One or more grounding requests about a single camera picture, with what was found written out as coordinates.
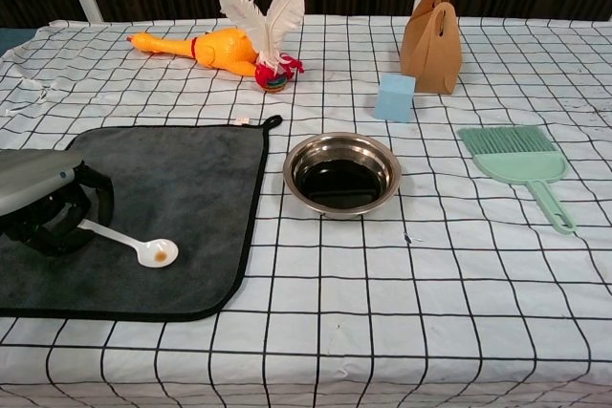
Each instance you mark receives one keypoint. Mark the light blue sponge block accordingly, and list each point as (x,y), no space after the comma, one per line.
(392,97)

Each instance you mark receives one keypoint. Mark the white feather shuttlecock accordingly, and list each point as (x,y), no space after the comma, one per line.
(282,6)

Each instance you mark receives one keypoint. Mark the white plastic spoon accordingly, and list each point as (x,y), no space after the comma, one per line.
(146,250)

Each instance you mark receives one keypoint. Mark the dark grey towel mat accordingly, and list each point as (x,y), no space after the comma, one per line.
(191,188)

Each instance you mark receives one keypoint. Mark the white checked tablecloth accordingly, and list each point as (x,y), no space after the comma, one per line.
(430,284)

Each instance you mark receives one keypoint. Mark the green dustpan brush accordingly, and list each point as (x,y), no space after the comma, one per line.
(521,164)

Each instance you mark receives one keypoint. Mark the metal bowl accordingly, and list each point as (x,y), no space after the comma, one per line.
(342,178)

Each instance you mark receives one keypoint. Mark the yellow rubber chicken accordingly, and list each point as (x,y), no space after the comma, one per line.
(220,49)

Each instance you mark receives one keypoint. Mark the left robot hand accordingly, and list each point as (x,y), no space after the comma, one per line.
(33,183)

